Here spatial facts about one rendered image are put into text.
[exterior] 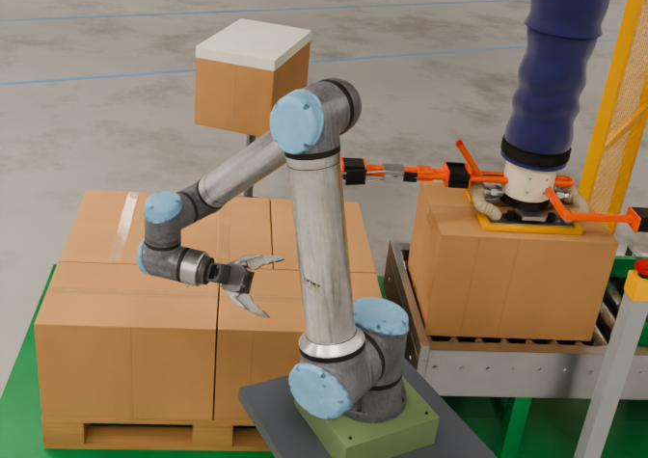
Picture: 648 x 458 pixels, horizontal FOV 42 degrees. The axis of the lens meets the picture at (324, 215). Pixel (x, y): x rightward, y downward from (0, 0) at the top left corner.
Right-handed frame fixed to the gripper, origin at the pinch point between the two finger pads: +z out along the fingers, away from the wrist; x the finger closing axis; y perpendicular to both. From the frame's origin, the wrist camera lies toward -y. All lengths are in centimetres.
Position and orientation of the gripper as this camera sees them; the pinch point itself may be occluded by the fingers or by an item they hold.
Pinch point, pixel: (277, 287)
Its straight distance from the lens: 205.8
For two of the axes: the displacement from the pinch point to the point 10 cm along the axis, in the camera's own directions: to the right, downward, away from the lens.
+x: -2.4, 9.7, -1.0
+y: 1.7, 1.4, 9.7
